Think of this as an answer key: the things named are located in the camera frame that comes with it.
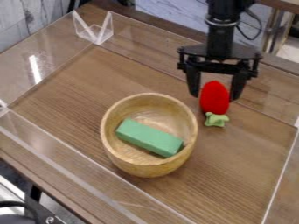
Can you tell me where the red plush strawberry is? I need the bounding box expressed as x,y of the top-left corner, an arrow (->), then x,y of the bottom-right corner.
200,80 -> 230,128

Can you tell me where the green rectangular block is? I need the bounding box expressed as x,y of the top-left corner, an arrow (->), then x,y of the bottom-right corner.
116,119 -> 183,158

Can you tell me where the wooden background furniture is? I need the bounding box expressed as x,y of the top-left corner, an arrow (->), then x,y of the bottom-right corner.
256,0 -> 299,55

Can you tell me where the clear acrylic corner bracket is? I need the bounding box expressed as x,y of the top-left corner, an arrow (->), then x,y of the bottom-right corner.
71,11 -> 113,46

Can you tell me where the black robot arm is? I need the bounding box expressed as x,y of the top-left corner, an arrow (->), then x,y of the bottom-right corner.
178,0 -> 263,101

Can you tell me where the wooden bowl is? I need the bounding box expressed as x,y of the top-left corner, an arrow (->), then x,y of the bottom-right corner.
100,93 -> 199,178

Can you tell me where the black cable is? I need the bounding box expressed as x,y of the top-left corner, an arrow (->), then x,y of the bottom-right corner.
235,5 -> 264,42

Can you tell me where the black table leg frame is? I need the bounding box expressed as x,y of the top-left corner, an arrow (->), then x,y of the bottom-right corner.
0,183 -> 68,224

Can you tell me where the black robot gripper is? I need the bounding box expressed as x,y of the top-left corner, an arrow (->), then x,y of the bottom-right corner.
178,44 -> 262,101

